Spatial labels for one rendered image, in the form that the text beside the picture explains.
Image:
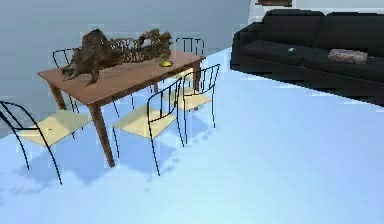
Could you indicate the small grey round object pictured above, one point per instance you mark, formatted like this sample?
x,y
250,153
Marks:
x,y
291,50

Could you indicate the brown wooden dining table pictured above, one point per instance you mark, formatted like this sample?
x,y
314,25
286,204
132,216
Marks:
x,y
116,81

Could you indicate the pinkish grey cushion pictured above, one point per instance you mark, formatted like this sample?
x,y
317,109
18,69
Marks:
x,y
347,56

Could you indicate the black sofa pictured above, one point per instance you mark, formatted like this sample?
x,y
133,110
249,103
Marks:
x,y
313,46

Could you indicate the brown driftwood sculpture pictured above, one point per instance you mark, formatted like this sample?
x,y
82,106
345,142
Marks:
x,y
96,53

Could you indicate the dark framed wall picture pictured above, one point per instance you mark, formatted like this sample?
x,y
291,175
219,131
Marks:
x,y
275,2

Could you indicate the small yellow green fruit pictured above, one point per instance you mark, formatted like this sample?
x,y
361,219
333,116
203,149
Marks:
x,y
165,63

